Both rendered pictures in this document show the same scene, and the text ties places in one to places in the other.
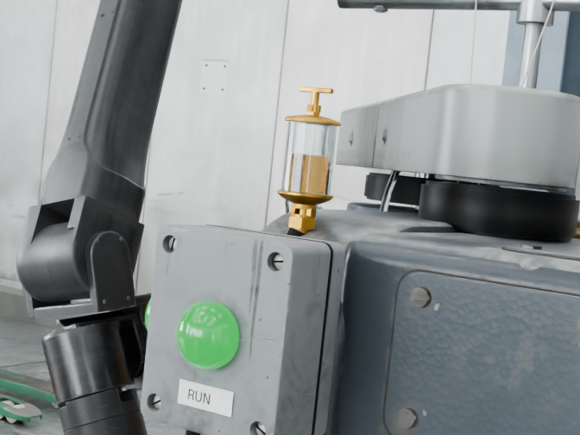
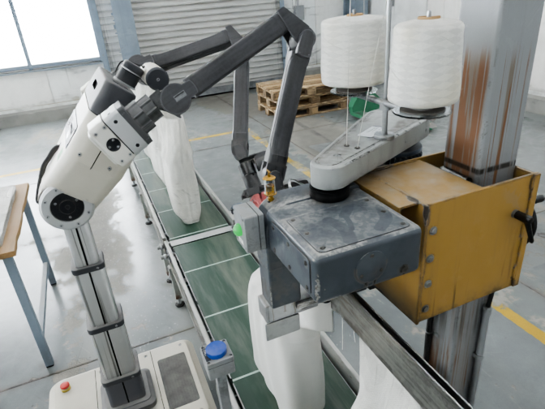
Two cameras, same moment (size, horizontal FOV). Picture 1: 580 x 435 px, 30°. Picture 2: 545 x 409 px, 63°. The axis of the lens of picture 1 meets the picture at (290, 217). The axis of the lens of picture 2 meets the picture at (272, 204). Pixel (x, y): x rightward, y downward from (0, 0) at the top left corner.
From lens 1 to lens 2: 0.70 m
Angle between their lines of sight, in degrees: 42
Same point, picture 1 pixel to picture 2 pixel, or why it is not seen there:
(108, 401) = not seen: hidden behind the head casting
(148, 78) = (287, 124)
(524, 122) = (320, 175)
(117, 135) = (278, 143)
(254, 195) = not seen: hidden behind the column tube
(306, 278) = (250, 222)
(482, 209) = (314, 195)
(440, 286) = (274, 226)
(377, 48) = not seen: outside the picture
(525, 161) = (322, 185)
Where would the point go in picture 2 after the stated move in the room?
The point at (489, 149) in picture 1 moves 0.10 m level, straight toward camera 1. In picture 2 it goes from (315, 181) to (283, 197)
